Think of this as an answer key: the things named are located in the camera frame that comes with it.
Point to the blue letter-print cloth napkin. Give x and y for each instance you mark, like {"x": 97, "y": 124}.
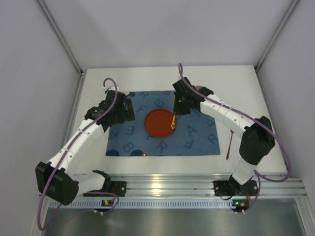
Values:
{"x": 195, "y": 134}

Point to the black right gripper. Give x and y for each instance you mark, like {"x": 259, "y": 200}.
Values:
{"x": 179, "y": 108}

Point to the right aluminium corner post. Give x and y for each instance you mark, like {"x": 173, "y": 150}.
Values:
{"x": 277, "y": 33}

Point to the copper-coloured fork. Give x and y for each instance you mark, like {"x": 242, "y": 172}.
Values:
{"x": 229, "y": 146}

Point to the aluminium front rail frame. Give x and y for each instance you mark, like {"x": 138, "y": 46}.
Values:
{"x": 199, "y": 186}

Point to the gold ornate spoon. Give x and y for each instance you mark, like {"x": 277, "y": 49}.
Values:
{"x": 173, "y": 123}

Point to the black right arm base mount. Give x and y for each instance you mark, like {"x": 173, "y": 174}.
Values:
{"x": 231, "y": 188}

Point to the perforated white cable duct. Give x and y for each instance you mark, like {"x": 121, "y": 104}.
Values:
{"x": 86, "y": 203}

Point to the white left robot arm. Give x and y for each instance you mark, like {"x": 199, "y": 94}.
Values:
{"x": 56, "y": 178}

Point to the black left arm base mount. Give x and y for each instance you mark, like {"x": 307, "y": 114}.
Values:
{"x": 109, "y": 185}

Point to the aluminium corner post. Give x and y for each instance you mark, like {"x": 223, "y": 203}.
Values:
{"x": 53, "y": 24}
{"x": 277, "y": 33}

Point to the left aluminium corner post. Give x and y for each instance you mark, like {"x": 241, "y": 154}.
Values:
{"x": 53, "y": 24}

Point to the red round plastic plate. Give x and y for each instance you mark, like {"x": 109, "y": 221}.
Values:
{"x": 157, "y": 123}

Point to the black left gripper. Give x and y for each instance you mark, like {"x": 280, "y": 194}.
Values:
{"x": 127, "y": 111}

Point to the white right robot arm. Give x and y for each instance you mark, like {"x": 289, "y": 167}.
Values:
{"x": 255, "y": 133}

